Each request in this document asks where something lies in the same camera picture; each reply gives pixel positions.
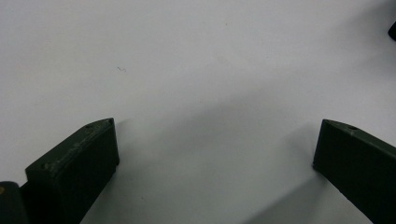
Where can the black mesh pencil case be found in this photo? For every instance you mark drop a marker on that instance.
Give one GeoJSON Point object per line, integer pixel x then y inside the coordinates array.
{"type": "Point", "coordinates": [393, 31]}

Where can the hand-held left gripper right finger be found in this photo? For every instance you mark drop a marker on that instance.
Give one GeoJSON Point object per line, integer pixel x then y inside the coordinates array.
{"type": "Point", "coordinates": [358, 168]}

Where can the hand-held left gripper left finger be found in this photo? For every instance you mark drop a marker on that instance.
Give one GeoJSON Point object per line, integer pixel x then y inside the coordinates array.
{"type": "Point", "coordinates": [71, 174]}

